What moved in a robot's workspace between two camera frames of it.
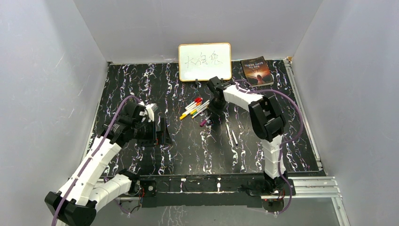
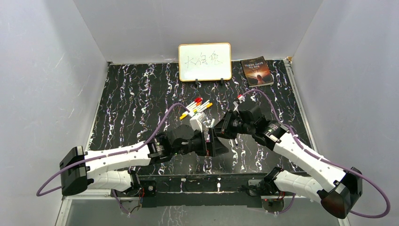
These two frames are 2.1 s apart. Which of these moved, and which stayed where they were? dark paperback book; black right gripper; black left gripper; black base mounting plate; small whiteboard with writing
Moved: black left gripper; black right gripper
Stayed: small whiteboard with writing; black base mounting plate; dark paperback book
